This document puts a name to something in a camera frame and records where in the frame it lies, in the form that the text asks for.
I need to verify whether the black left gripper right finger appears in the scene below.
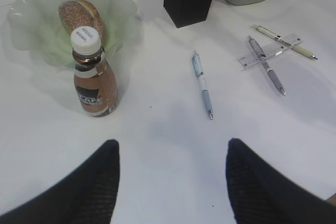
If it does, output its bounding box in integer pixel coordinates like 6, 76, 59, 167
225, 138, 335, 223

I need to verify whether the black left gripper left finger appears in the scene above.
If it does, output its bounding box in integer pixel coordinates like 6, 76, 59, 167
1, 140, 120, 223

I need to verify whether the transparent plastic ruler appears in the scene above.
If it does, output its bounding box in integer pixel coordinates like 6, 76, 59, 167
238, 34, 303, 69

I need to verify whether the brown coffee drink bottle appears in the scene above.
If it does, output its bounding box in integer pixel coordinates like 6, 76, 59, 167
70, 26, 118, 117

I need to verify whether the sugared bread roll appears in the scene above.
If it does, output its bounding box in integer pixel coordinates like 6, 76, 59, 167
58, 0, 104, 42

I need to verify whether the blue grip white pen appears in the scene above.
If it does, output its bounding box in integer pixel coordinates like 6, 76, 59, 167
191, 50, 214, 120

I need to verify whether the grey grip patterned pen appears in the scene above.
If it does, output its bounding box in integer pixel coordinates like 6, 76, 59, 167
248, 36, 286, 96

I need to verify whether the beige patterned pen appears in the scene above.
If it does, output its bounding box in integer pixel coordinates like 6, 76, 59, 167
253, 25, 318, 60

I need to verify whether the green wavy glass plate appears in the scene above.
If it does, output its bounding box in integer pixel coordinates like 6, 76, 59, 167
7, 0, 139, 67

